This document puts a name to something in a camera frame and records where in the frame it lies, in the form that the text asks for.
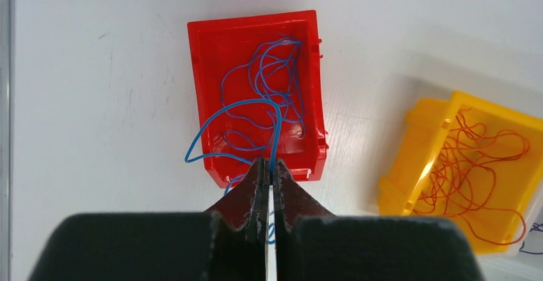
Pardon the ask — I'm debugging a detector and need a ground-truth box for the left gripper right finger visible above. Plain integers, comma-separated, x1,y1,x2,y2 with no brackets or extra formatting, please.
271,160,483,280

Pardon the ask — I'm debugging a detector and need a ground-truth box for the purple thin cable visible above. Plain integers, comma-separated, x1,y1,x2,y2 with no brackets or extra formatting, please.
518,221,543,255

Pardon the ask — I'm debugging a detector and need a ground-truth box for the blue thin cable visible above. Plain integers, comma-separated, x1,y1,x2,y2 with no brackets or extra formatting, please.
184,36,307,246

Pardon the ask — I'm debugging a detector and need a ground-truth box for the red plastic bin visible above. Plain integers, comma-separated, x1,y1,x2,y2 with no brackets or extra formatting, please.
185,10,328,188

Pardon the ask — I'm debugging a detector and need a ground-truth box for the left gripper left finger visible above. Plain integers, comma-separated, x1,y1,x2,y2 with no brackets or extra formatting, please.
30,158,270,280

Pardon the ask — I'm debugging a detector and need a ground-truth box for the white plastic bin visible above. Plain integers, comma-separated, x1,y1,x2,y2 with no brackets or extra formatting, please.
478,189,542,280

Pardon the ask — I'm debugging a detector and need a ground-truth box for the yellow plastic bin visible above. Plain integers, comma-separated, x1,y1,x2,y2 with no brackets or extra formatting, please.
377,91,542,255

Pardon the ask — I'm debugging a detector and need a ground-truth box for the orange thin cable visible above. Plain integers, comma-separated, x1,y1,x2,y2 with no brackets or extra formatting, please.
413,107,532,247

